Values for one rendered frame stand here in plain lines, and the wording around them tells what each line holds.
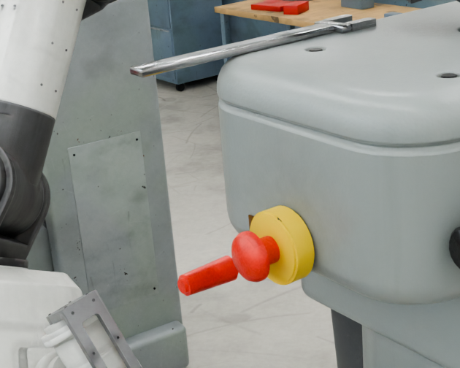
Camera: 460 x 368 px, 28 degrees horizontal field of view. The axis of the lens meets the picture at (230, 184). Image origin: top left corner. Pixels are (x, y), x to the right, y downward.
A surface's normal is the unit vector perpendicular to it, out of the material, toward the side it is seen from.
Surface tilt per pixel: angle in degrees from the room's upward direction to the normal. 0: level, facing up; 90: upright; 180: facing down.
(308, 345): 0
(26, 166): 87
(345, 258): 90
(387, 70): 0
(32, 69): 73
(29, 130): 81
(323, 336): 0
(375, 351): 90
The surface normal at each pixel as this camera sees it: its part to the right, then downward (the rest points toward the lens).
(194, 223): -0.07, -0.93
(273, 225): -0.81, 0.26
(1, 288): 0.67, -0.39
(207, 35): 0.59, 0.24
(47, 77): 0.82, 0.12
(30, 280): 0.39, -0.89
